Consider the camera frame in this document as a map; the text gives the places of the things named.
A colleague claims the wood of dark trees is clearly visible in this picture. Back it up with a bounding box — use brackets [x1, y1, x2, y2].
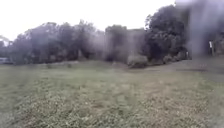
[0, 0, 224, 69]

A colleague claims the green grass field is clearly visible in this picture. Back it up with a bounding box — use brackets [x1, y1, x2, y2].
[0, 57, 224, 128]

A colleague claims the grey asphalt road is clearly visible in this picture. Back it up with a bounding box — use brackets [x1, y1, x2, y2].
[143, 56, 224, 84]

